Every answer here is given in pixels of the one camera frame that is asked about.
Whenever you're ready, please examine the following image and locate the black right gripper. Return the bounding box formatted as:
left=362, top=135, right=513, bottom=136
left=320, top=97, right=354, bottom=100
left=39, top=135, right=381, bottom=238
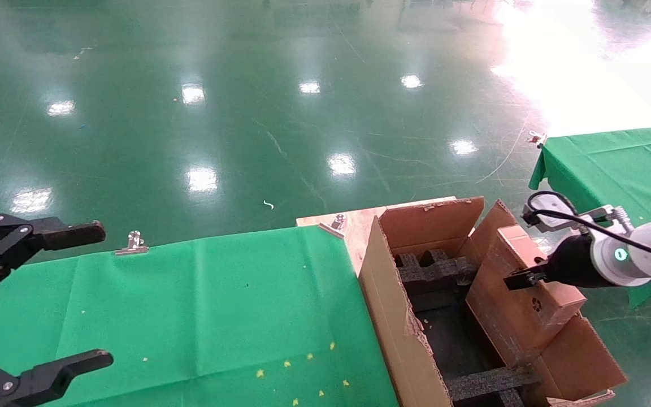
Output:
left=504, top=233, right=614, bottom=292

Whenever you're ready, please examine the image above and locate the long cardboard box with hole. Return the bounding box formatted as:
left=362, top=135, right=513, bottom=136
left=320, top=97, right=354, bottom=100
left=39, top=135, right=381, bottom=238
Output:
left=466, top=225, right=587, bottom=368

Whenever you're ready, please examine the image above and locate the large open cardboard carton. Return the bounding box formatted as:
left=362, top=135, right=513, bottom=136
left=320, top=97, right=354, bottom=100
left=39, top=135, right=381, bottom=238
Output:
left=358, top=196, right=628, bottom=407

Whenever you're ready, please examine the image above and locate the black foam insert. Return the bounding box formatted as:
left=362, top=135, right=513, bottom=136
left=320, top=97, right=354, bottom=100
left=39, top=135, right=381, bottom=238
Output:
left=394, top=249, right=480, bottom=297
left=444, top=365, right=544, bottom=407

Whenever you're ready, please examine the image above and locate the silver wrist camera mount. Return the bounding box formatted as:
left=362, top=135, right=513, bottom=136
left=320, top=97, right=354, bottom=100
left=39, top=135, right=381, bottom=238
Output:
left=522, top=205, right=636, bottom=237

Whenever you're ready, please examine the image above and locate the black cable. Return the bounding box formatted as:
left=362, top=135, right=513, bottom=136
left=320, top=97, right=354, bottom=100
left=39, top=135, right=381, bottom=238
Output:
left=526, top=191, right=651, bottom=266

